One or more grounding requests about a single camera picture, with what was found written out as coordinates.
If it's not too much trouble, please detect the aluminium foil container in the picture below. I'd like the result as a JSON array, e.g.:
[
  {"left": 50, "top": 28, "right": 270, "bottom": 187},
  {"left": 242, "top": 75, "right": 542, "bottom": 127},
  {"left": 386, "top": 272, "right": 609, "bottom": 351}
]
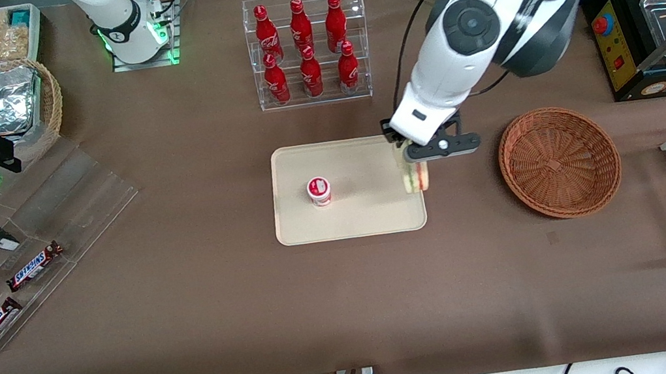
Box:
[{"left": 0, "top": 64, "right": 48, "bottom": 137}]

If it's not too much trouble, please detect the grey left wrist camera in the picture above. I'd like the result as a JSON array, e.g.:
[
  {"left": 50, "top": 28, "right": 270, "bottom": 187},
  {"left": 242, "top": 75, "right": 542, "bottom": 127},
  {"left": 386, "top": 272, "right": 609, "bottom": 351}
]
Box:
[{"left": 404, "top": 131, "right": 483, "bottom": 165}]

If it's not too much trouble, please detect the beige plastic tray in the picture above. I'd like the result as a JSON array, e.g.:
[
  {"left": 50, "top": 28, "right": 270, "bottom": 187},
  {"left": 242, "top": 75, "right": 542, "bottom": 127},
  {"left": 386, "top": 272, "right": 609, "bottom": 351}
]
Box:
[{"left": 264, "top": 128, "right": 430, "bottom": 251}]

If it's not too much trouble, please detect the red cola bottle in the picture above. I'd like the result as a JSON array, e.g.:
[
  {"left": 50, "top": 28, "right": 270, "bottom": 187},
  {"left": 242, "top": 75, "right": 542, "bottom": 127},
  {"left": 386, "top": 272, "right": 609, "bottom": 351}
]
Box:
[
  {"left": 321, "top": 0, "right": 352, "bottom": 55},
  {"left": 286, "top": 0, "right": 317, "bottom": 55},
  {"left": 251, "top": 2, "right": 285, "bottom": 67},
  {"left": 296, "top": 44, "right": 326, "bottom": 99},
  {"left": 333, "top": 40, "right": 363, "bottom": 95},
  {"left": 261, "top": 50, "right": 293, "bottom": 107}
]

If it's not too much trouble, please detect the red white yogurt cup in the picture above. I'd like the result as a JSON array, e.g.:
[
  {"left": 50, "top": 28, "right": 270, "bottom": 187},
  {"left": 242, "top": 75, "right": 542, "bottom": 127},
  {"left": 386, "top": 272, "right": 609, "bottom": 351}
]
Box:
[{"left": 306, "top": 175, "right": 334, "bottom": 209}]

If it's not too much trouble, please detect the triangle sandwich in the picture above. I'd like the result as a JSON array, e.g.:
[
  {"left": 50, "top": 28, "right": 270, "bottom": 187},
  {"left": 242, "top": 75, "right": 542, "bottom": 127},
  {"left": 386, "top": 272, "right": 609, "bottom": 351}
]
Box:
[{"left": 394, "top": 138, "right": 434, "bottom": 196}]

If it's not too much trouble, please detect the clear acrylic stepped display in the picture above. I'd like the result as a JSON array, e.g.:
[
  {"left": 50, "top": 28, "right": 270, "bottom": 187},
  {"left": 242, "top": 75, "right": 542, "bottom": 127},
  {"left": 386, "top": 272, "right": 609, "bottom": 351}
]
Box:
[{"left": 0, "top": 125, "right": 161, "bottom": 362}]

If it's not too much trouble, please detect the light wicker basket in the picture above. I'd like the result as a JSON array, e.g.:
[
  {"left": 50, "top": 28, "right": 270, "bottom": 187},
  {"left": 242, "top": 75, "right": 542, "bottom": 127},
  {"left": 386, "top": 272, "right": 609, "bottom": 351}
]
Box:
[{"left": 0, "top": 54, "right": 72, "bottom": 169}]

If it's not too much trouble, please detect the brown table cover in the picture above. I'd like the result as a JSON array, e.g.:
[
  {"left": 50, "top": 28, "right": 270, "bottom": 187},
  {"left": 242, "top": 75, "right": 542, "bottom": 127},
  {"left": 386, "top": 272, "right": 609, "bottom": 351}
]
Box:
[{"left": 0, "top": 0, "right": 666, "bottom": 374}]

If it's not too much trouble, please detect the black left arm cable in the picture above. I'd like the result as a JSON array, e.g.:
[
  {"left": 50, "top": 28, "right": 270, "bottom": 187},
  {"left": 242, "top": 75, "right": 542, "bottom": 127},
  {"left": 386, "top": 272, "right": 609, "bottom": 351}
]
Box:
[{"left": 378, "top": 0, "right": 613, "bottom": 125}]

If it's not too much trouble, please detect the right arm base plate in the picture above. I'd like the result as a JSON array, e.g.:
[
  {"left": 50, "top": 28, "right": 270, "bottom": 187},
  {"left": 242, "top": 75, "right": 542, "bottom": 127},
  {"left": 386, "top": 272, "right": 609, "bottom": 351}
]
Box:
[{"left": 104, "top": 0, "right": 187, "bottom": 74}]

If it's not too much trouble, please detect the clear acrylic bottle rack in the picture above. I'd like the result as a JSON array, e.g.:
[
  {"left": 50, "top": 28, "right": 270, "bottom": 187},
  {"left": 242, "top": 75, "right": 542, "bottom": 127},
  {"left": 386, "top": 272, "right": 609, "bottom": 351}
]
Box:
[{"left": 241, "top": 0, "right": 378, "bottom": 114}]

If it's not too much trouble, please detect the brown wicker basket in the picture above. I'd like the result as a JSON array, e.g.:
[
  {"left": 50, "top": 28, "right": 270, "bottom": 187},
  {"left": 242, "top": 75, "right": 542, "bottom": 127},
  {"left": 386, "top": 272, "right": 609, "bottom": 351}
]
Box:
[{"left": 492, "top": 98, "right": 629, "bottom": 228}]

